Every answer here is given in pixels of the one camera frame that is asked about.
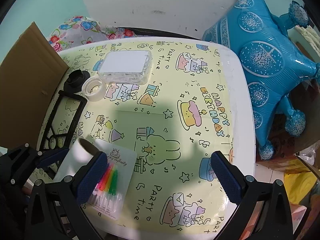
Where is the printed yellow tablecloth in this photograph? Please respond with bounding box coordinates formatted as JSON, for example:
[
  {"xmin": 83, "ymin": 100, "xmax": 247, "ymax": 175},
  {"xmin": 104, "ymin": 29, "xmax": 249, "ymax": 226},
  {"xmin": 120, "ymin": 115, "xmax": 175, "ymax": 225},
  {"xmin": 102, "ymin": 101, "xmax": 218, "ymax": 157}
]
[{"xmin": 32, "ymin": 40, "xmax": 235, "ymax": 232}]

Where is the black round cap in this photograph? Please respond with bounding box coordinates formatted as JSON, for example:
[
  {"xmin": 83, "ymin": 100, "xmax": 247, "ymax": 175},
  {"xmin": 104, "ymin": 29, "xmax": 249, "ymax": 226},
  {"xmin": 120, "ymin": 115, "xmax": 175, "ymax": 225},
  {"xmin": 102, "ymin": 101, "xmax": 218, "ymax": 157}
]
[{"xmin": 63, "ymin": 69, "xmax": 91, "ymax": 94}]

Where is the black plastic frame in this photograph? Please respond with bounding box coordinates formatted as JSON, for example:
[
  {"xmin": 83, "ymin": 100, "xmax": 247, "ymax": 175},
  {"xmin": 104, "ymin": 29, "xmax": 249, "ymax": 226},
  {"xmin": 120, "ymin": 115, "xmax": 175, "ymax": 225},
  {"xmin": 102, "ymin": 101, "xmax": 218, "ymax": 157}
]
[{"xmin": 35, "ymin": 90, "xmax": 88, "ymax": 157}]

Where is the large open cardboard carton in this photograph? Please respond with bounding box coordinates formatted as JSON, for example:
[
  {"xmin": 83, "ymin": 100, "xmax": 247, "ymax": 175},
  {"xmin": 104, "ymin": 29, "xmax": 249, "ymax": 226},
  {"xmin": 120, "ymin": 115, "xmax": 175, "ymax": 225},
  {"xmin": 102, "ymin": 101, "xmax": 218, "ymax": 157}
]
[{"xmin": 255, "ymin": 79, "xmax": 320, "ymax": 172}]

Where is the clear tape roll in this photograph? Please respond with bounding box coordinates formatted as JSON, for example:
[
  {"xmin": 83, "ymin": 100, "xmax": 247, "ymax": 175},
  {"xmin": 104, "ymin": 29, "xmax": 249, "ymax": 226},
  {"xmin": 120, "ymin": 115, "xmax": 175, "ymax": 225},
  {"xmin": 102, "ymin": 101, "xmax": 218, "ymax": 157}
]
[{"xmin": 82, "ymin": 77, "xmax": 107, "ymax": 101}]

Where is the colourful candle pack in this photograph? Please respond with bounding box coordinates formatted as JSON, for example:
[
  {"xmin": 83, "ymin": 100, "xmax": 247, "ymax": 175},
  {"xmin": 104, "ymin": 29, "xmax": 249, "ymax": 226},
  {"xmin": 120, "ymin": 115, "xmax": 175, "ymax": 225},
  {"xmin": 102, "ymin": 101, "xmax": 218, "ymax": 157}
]
[{"xmin": 86, "ymin": 139, "xmax": 138, "ymax": 221}]

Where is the blue star foil balloon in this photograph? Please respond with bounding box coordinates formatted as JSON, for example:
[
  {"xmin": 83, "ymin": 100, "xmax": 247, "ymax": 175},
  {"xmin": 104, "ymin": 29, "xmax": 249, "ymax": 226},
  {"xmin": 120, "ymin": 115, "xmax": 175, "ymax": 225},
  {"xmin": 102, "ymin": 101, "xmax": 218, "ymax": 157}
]
[{"xmin": 202, "ymin": 0, "xmax": 320, "ymax": 161}]

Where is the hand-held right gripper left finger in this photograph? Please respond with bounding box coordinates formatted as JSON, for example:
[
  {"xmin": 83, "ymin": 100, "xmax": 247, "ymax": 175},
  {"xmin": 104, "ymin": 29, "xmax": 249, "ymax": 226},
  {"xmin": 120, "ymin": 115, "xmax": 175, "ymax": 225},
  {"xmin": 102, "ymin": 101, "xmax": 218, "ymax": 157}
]
[{"xmin": 24, "ymin": 151, "xmax": 110, "ymax": 240}]

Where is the floral cloth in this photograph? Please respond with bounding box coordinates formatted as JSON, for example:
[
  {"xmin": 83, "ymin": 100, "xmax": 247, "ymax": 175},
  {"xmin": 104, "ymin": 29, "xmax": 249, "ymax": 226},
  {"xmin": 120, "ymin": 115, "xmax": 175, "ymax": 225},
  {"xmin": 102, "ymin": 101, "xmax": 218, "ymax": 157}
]
[{"xmin": 47, "ymin": 16, "xmax": 137, "ymax": 54}]

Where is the yellow plastic bag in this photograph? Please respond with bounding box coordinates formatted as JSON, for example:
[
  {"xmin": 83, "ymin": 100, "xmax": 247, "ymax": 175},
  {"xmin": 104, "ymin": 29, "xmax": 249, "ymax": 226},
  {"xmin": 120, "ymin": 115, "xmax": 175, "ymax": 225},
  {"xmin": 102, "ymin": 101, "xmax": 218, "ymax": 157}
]
[{"xmin": 283, "ymin": 165, "xmax": 318, "ymax": 221}]

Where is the clear plastic box white lid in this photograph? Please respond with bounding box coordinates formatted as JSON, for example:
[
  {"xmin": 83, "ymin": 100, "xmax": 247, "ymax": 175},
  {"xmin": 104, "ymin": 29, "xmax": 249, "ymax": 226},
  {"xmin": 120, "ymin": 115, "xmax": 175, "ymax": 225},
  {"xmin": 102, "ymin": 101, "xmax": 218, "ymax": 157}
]
[{"xmin": 97, "ymin": 50, "xmax": 154, "ymax": 85}]

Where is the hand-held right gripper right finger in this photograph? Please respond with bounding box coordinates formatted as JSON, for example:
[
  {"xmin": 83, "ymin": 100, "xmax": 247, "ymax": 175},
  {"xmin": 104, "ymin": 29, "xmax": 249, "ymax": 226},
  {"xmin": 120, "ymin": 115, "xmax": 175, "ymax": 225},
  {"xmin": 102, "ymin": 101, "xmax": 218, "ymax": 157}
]
[{"xmin": 211, "ymin": 151, "xmax": 294, "ymax": 240}]

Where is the brown cardboard box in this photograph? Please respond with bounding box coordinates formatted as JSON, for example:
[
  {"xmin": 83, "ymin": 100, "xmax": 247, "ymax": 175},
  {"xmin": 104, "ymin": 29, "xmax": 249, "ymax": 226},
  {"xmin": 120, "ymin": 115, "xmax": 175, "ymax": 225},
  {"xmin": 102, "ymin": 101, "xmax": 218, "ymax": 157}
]
[{"xmin": 0, "ymin": 21, "xmax": 71, "ymax": 151}]

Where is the clear plastic bag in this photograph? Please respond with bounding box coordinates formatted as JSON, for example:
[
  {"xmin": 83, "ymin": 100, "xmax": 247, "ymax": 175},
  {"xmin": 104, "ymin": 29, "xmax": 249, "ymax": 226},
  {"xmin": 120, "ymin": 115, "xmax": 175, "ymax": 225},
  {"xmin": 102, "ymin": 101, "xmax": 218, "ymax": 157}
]
[{"xmin": 297, "ymin": 147, "xmax": 320, "ymax": 167}]

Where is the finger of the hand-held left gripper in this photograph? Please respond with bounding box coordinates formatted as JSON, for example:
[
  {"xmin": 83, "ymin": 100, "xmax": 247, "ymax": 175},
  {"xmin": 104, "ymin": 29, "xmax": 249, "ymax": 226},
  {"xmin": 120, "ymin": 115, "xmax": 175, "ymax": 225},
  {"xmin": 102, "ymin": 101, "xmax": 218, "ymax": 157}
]
[{"xmin": 0, "ymin": 143, "xmax": 70, "ymax": 170}]

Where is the white paper roll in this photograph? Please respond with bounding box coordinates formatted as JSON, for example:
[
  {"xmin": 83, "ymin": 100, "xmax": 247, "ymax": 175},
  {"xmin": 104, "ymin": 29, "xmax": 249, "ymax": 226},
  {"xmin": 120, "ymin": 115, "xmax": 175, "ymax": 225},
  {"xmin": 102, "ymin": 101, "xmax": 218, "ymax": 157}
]
[{"xmin": 53, "ymin": 138, "xmax": 101, "ymax": 181}]

